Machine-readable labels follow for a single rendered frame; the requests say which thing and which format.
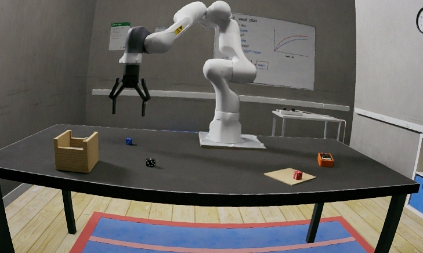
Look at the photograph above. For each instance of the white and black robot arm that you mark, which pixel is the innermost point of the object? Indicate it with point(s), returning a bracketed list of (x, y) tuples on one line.
[(225, 128)]

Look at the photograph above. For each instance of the beige flat mat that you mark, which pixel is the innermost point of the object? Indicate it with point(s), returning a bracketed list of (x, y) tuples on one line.
[(286, 176)]

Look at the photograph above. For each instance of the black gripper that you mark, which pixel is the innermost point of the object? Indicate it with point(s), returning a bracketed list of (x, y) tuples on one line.
[(130, 80)]

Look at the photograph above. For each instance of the black die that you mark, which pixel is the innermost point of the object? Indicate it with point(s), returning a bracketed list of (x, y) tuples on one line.
[(150, 162)]

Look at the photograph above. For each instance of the red die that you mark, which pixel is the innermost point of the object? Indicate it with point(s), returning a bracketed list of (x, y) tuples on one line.
[(297, 175)]

